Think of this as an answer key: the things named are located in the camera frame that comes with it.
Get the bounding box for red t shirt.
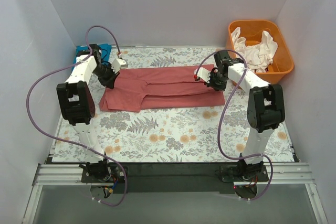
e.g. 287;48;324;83
99;66;225;112

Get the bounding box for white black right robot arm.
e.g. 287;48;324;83
194;49;285;181

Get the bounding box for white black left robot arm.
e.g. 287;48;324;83
56;44;128;154

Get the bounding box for white t shirts in basket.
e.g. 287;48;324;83
231;27;278;72

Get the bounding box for folded blue t shirt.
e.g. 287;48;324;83
73;44;112;63

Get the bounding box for floral table mat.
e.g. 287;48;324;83
50;47;294;163

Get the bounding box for orange plastic basket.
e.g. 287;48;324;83
226;19;294;84

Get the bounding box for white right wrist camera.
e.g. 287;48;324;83
193;67;211;83

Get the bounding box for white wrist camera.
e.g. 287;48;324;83
193;67;211;83
111;58;128;73

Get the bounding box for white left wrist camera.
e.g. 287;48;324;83
111;58;128;73

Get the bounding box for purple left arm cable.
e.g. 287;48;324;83
27;26;129;207

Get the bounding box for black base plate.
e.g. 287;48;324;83
79;162;270;194

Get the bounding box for aluminium frame rail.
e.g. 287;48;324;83
33;163;315;185

